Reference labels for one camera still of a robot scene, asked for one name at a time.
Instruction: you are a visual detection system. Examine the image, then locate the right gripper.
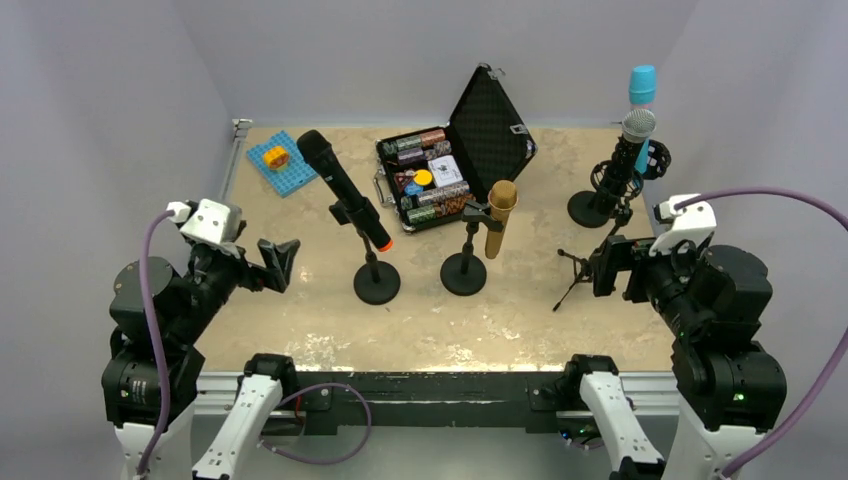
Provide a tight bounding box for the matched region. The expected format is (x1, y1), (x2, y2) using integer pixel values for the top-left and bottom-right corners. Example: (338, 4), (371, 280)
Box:
(591, 228), (711, 334)

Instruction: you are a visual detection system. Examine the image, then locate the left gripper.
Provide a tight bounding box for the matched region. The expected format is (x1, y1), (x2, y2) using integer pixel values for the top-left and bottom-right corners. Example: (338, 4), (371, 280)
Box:
(170, 218), (298, 341)

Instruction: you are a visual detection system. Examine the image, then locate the black round-base mic stand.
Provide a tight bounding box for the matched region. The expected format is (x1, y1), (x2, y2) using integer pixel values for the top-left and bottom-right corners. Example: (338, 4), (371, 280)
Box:
(329, 197), (401, 305)

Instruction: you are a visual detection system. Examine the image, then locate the black microphone orange end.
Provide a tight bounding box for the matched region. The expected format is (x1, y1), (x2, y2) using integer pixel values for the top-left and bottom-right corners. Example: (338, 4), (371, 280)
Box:
(296, 130), (393, 252)

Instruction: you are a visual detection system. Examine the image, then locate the gold microphone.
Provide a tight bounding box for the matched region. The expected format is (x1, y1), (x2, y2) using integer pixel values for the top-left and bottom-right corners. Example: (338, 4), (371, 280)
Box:
(484, 180), (518, 260)

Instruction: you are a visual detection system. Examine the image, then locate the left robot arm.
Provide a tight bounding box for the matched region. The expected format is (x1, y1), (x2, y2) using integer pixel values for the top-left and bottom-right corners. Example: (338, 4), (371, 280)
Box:
(101, 239), (301, 479)

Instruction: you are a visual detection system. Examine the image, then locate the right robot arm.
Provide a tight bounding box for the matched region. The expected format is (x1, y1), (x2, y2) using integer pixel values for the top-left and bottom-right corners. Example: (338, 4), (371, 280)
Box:
(552, 235), (787, 479)

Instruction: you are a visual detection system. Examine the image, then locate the black tripod mic stand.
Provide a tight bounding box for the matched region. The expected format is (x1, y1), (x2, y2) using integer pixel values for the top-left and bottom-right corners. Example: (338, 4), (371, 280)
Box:
(552, 139), (673, 313)

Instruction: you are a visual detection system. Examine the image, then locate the silver-head black microphone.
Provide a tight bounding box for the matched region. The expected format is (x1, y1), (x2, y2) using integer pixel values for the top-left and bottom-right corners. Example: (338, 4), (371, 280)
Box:
(595, 108), (656, 217)

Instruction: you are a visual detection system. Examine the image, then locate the blue microphone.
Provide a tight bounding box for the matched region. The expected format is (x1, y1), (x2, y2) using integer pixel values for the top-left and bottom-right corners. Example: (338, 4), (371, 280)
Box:
(628, 65), (657, 174)

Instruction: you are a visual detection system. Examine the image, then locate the blue building baseplate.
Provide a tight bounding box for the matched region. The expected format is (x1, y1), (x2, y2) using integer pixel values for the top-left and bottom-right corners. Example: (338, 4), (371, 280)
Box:
(246, 131), (318, 198)

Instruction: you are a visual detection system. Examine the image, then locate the yellow orange toy brick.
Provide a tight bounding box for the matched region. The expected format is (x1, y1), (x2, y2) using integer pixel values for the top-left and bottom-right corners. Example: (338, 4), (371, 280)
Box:
(262, 145), (290, 172)

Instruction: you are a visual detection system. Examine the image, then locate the red triangular token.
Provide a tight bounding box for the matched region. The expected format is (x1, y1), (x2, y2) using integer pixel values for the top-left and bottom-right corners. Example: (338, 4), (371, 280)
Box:
(393, 170), (416, 192)

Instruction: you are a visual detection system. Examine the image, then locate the yellow dealer chip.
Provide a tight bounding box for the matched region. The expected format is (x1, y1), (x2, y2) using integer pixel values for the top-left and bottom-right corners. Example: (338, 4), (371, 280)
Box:
(413, 169), (433, 187)

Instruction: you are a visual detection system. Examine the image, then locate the black poker chip case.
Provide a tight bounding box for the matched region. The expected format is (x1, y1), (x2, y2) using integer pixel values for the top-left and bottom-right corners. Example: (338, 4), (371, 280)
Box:
(375, 63), (538, 234)

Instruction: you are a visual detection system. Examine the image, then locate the white playing card deck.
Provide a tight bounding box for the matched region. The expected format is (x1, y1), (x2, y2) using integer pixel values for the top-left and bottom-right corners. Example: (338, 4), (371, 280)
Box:
(428, 155), (464, 188)

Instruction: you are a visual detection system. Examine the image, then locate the shock-mount round-base stand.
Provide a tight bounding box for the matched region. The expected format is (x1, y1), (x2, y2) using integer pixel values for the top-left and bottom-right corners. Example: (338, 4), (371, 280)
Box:
(567, 160), (644, 229)

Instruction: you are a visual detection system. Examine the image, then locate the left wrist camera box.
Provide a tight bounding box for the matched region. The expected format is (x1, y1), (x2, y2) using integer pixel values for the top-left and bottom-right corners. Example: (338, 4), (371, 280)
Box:
(179, 199), (243, 259)

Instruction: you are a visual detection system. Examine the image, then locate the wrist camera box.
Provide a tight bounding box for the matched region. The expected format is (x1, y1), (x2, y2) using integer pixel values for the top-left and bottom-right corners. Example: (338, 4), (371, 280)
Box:
(649, 194), (717, 257)
(179, 199), (243, 259)

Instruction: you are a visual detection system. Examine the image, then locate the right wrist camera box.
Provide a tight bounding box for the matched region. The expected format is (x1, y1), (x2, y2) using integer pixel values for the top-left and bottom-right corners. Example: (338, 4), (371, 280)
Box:
(649, 194), (717, 257)

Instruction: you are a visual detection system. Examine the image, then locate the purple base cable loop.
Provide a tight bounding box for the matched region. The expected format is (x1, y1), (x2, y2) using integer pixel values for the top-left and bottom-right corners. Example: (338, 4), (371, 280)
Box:
(259, 382), (374, 466)

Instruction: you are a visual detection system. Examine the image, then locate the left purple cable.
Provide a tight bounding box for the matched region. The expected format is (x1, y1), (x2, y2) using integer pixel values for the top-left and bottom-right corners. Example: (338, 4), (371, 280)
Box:
(135, 209), (178, 478)

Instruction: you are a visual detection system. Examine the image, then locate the black front mounting rail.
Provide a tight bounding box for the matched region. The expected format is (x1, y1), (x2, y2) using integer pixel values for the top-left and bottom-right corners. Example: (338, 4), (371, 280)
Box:
(291, 370), (584, 437)

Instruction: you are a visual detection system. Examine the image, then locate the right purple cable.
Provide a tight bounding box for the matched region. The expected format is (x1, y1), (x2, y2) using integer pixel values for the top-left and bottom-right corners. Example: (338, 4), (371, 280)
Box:
(672, 187), (848, 480)

